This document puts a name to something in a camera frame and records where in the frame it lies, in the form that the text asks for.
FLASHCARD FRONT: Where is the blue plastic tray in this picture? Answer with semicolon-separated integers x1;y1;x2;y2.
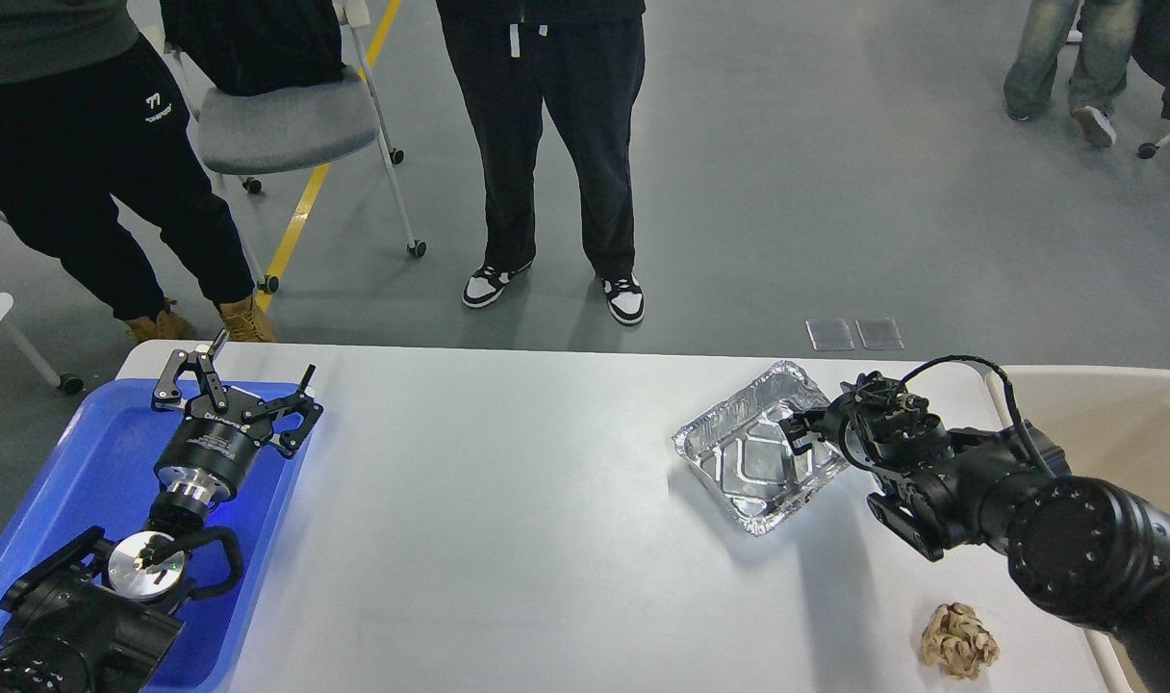
0;378;302;692

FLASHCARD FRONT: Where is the right floor plate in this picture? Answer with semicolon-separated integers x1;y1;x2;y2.
856;320;906;350

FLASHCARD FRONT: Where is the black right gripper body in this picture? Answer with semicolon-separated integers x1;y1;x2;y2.
826;372;1019;561

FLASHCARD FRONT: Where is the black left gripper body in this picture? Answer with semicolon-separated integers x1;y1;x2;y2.
154;386;267;505

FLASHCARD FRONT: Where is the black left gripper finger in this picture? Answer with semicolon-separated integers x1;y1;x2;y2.
152;330;230;416
241;364;324;459

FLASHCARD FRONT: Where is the grey office chair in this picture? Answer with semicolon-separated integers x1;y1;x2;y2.
166;0;428;295

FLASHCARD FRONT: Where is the black jacket on chair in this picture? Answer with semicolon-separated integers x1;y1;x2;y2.
160;1;344;96

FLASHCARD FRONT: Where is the person in jeans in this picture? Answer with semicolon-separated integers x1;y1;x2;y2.
1004;0;1144;147

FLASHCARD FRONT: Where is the aluminium foil tray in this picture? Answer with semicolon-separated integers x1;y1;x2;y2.
672;361;849;536

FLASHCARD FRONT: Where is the crumpled brown paper ball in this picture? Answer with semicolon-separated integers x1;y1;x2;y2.
918;603;1002;680

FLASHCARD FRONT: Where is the person in black trousers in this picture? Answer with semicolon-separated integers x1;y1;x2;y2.
436;0;648;325

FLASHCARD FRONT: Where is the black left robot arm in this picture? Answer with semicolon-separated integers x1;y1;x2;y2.
0;334;324;692

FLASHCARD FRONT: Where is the person with tan boots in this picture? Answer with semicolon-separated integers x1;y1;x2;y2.
0;1;276;343

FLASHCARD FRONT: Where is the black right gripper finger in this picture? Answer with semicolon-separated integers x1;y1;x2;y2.
778;407;837;457

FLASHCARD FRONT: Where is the beige plastic bin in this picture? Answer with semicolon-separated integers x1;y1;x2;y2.
986;365;1170;693

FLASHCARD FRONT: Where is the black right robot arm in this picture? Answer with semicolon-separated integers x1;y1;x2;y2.
782;368;1170;692

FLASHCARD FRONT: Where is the floor plate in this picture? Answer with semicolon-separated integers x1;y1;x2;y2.
805;320;856;352
856;320;906;350

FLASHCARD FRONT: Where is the left floor plate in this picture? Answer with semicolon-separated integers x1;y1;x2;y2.
805;320;856;352

